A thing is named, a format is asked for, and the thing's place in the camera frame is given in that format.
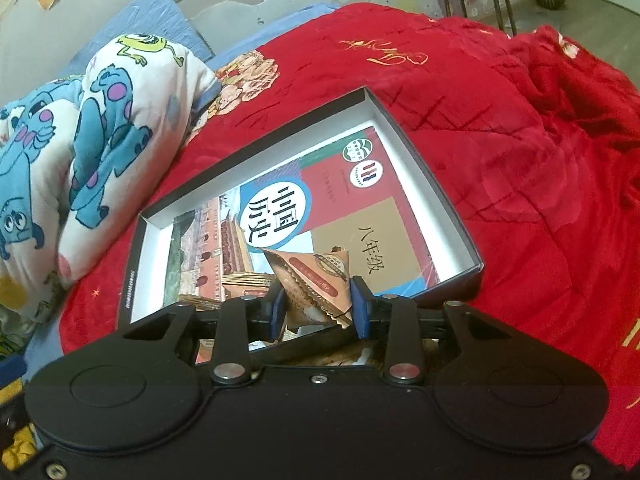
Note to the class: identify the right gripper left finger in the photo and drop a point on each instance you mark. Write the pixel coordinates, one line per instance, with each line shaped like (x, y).
(241, 321)

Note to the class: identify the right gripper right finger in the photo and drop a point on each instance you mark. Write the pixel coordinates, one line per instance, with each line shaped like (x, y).
(394, 319)

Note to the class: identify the black shallow cardboard box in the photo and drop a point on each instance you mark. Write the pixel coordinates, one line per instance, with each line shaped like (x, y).
(187, 326)

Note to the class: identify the colourful history textbook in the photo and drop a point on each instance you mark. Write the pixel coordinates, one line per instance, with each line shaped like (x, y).
(343, 194)

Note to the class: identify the white blue monster quilt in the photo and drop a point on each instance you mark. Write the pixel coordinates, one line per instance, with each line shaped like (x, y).
(75, 159)

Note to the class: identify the red plush blanket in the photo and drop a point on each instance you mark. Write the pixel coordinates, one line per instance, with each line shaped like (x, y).
(534, 140)

